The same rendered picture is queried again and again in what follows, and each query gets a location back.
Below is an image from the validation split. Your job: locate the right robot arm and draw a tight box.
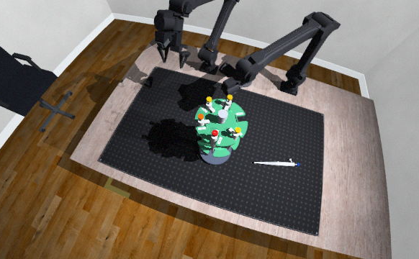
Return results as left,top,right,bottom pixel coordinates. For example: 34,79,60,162
154,0,240,75

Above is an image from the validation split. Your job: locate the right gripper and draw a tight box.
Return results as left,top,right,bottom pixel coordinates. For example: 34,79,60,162
157,44,191,68

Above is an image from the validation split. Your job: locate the white pipette with yellow button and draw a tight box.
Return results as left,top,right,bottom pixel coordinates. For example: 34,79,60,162
227,127,241,150

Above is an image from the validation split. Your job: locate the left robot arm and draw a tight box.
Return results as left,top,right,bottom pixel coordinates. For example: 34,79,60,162
219,12,341,96

